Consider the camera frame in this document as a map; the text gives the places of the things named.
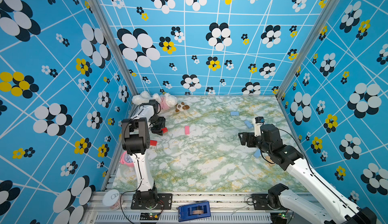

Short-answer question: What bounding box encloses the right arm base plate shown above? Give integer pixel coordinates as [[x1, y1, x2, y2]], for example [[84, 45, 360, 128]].
[[251, 194, 287, 211]]

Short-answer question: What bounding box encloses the circuit board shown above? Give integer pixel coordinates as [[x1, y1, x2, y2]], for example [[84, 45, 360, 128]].
[[271, 213, 288, 222], [140, 212, 160, 221]]

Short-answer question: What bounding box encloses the blue box device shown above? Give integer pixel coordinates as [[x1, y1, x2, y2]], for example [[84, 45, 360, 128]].
[[178, 201, 211, 222]]

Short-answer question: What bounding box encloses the small brown white plush dog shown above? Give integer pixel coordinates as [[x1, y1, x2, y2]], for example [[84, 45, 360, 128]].
[[175, 102, 190, 113]]

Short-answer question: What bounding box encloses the aluminium front rail frame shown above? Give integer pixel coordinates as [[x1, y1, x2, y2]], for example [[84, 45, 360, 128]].
[[82, 191, 331, 224]]

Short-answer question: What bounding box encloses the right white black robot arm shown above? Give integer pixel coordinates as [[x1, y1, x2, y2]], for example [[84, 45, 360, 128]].
[[238, 124, 377, 224]]

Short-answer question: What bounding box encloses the light blue block near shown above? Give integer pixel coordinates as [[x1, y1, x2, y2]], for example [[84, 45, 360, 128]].
[[254, 149, 261, 158]]

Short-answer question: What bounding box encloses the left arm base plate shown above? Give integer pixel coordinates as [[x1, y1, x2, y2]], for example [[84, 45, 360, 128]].
[[130, 193, 173, 210]]

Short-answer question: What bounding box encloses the left circuit board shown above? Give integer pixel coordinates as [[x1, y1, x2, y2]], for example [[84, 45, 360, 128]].
[[140, 212, 160, 221]]

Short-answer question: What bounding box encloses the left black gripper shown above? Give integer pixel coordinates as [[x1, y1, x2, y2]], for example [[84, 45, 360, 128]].
[[150, 117, 165, 135]]

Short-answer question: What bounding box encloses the light blue block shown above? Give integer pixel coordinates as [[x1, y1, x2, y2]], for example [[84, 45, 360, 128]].
[[244, 120, 254, 129], [254, 149, 261, 158], [230, 111, 239, 116]]

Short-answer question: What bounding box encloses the white pink plush toy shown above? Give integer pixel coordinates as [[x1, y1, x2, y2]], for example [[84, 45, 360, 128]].
[[132, 91, 178, 110]]

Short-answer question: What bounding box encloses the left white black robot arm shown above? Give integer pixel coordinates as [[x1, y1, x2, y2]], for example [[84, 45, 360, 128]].
[[122, 100, 165, 209]]

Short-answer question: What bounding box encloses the light blue block far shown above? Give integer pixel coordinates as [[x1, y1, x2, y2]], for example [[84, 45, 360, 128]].
[[230, 111, 239, 116]]

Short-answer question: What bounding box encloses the light blue block left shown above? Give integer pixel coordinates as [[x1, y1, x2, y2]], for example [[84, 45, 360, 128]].
[[244, 120, 254, 129]]

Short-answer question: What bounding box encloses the pink alarm clock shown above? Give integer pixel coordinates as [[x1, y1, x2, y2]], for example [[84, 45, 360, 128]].
[[120, 151, 134, 167]]

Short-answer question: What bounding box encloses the right circuit board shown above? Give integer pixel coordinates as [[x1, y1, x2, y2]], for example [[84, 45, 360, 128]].
[[271, 213, 288, 222]]

